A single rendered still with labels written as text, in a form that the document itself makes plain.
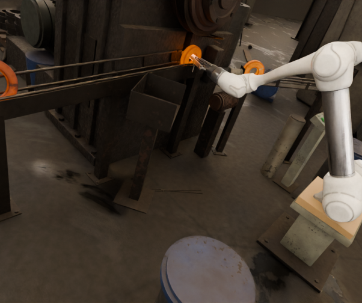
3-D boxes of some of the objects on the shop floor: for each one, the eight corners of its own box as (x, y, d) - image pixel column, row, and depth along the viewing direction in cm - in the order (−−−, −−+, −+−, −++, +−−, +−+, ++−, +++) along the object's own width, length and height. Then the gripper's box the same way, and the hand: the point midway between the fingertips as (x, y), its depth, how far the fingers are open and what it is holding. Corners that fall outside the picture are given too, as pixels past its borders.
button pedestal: (270, 182, 227) (311, 113, 193) (284, 173, 243) (323, 107, 210) (288, 195, 219) (334, 125, 186) (300, 184, 236) (344, 119, 202)
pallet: (16, 68, 266) (14, 17, 242) (-13, 35, 307) (-18, -11, 283) (125, 65, 347) (132, 26, 323) (91, 39, 388) (94, 3, 364)
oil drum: (186, 53, 461) (204, -9, 412) (209, 52, 502) (228, -4, 453) (214, 68, 432) (236, 3, 384) (236, 67, 473) (259, 8, 425)
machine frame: (42, 112, 220) (46, -247, 125) (150, 96, 295) (204, -136, 199) (95, 168, 185) (156, -270, 90) (202, 134, 260) (297, -125, 165)
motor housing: (189, 151, 231) (210, 89, 202) (206, 145, 246) (228, 86, 217) (201, 160, 225) (225, 98, 196) (217, 153, 240) (242, 94, 211)
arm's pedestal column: (339, 254, 182) (370, 220, 165) (319, 293, 153) (353, 258, 137) (283, 213, 200) (305, 179, 183) (255, 241, 171) (279, 204, 155)
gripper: (206, 80, 168) (178, 59, 178) (219, 78, 177) (192, 59, 187) (211, 68, 163) (183, 48, 174) (224, 67, 172) (196, 48, 183)
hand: (192, 56), depth 179 cm, fingers closed
